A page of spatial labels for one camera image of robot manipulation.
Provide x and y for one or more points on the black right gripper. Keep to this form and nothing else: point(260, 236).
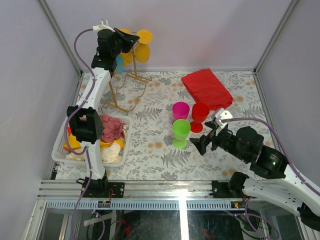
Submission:
point(200, 143)

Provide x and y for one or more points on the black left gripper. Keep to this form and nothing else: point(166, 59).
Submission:
point(127, 40)

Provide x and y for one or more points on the orange plastic wine glass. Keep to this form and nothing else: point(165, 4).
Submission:
point(142, 50)
point(126, 56)

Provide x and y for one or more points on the red plastic wine glass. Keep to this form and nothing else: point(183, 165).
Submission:
point(199, 114)

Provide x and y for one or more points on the green plastic wine glass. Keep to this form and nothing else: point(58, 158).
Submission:
point(180, 129)

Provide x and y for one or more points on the magenta plastic wine glass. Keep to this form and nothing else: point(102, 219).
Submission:
point(180, 110)

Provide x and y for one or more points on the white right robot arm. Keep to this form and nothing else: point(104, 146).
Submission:
point(282, 185)

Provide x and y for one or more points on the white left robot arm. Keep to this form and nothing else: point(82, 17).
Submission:
point(83, 118)

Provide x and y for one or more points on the teal plastic wine glass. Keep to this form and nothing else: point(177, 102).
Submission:
point(119, 64)

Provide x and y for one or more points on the red folded cloth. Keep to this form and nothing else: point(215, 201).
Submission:
point(205, 87)

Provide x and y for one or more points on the pink crumpled cloth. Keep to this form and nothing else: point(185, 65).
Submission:
point(113, 128)

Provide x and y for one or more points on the cream cloth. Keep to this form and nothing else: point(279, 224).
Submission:
point(112, 154)

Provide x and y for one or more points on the yellow cloth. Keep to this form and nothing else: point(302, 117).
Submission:
point(74, 144)

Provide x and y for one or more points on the white plastic basket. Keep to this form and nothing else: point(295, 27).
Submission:
point(59, 153)

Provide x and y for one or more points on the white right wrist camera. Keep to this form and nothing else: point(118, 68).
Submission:
point(218, 119)

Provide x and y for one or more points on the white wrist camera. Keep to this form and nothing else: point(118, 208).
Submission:
point(103, 24)
point(218, 119)

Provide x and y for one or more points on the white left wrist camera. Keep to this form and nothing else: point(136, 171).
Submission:
point(103, 24)

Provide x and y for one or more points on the gold wire wine glass rack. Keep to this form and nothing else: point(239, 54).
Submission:
point(127, 87)

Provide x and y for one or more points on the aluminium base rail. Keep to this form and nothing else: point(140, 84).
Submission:
point(138, 189)

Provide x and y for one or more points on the grey cable duct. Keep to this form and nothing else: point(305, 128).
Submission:
point(170, 205)

